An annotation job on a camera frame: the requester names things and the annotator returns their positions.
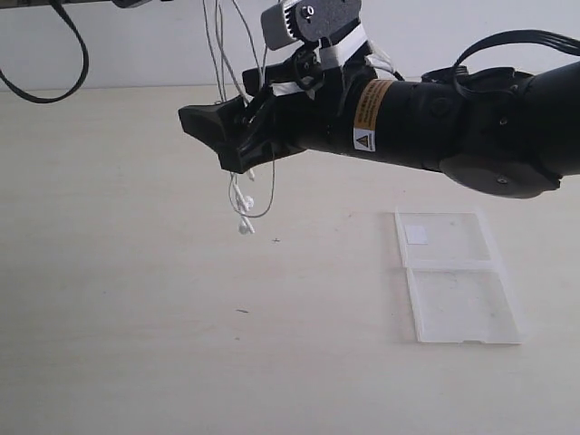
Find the clear plastic open case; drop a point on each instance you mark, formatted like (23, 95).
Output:
(457, 282)

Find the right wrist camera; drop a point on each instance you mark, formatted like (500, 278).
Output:
(334, 27)

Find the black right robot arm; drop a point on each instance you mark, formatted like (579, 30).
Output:
(519, 141)

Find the white wired earphones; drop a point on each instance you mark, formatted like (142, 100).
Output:
(231, 45)

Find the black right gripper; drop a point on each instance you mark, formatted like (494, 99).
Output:
(348, 112)

